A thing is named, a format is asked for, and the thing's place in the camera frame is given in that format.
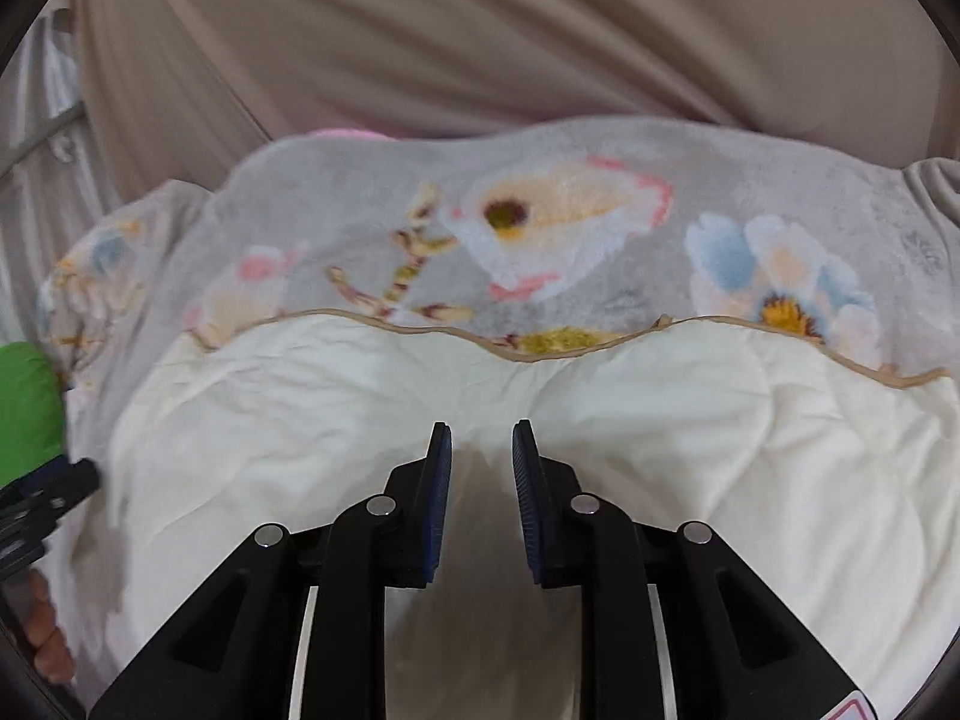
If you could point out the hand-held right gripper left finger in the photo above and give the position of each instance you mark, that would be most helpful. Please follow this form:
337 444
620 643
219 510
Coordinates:
439 502

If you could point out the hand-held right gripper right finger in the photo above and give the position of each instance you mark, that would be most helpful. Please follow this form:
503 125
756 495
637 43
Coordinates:
526 502

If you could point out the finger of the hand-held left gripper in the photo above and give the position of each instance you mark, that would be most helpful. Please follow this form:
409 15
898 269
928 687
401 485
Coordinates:
75 481

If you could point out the cream quilted jacket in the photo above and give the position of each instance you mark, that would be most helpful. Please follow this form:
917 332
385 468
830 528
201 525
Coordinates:
675 427

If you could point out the person's left hand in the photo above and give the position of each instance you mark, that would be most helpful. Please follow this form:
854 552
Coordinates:
45 630

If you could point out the green pillow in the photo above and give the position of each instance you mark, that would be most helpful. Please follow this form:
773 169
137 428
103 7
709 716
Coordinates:
26 405

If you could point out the white satin curtain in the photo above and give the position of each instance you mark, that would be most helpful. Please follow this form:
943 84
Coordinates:
37 187

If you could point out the grey floral blanket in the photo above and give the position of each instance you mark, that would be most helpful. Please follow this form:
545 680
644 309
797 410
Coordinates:
337 202

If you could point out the pink soft item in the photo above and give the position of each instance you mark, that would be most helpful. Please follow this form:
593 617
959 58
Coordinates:
346 133

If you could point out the grey fleece cloth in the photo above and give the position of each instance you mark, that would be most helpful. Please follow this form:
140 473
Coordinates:
934 195

